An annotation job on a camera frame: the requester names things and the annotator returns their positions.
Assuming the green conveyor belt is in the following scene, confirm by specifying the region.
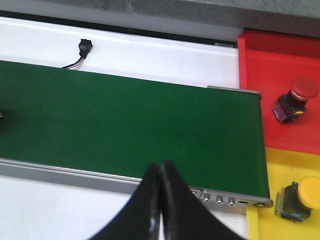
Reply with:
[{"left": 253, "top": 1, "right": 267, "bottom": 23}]
[{"left": 0, "top": 61, "right": 270, "bottom": 198}]

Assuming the yellow plastic tray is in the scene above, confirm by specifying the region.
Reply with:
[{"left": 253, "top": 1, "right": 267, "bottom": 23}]
[{"left": 246, "top": 148, "right": 320, "bottom": 240}]

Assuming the red mushroom push button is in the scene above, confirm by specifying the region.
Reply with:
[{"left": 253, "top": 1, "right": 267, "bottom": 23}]
[{"left": 271, "top": 77, "right": 320, "bottom": 124}]

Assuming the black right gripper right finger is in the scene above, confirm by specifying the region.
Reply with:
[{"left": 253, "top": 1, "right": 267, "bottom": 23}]
[{"left": 159, "top": 160, "right": 243, "bottom": 240}]

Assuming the grey speckled stone counter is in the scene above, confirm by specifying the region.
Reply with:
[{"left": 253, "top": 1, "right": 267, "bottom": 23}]
[{"left": 0, "top": 0, "right": 320, "bottom": 39}]

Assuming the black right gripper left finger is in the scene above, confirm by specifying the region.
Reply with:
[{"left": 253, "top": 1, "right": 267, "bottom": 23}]
[{"left": 90, "top": 163, "right": 160, "bottom": 240}]

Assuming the black connector with cable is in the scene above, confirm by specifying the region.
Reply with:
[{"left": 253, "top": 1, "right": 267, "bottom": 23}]
[{"left": 62, "top": 39, "right": 93, "bottom": 69}]

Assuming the yellow mushroom push button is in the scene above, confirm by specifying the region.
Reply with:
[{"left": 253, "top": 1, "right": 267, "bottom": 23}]
[{"left": 274, "top": 176, "right": 320, "bottom": 223}]

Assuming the red plastic tray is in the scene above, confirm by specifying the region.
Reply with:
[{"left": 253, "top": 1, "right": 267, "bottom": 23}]
[{"left": 238, "top": 30, "right": 320, "bottom": 154}]

